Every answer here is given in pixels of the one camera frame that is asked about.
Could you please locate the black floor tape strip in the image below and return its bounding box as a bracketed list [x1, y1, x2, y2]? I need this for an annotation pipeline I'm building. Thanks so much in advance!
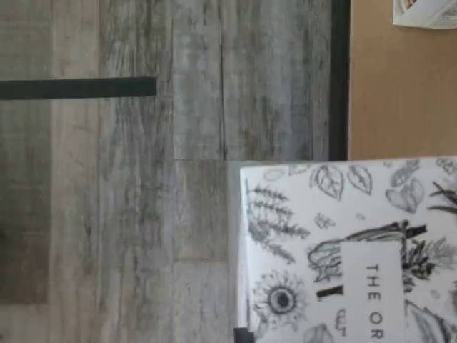
[0, 76, 158, 100]

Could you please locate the wooden shelf board with boxes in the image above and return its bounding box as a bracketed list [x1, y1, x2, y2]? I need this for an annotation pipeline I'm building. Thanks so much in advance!
[348, 0, 457, 161]

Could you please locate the black metal shelf rack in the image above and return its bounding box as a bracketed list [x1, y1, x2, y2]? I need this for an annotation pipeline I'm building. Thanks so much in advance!
[330, 0, 351, 161]

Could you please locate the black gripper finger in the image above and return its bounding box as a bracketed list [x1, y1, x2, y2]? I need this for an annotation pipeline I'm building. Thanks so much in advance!
[233, 327, 255, 343]

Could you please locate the white yellow purely elizabeth box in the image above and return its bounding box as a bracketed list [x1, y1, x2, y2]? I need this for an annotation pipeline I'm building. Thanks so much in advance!
[391, 0, 457, 30]

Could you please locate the white box yellow stripe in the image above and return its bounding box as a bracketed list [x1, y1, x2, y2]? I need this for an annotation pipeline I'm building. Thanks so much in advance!
[228, 156, 457, 343]

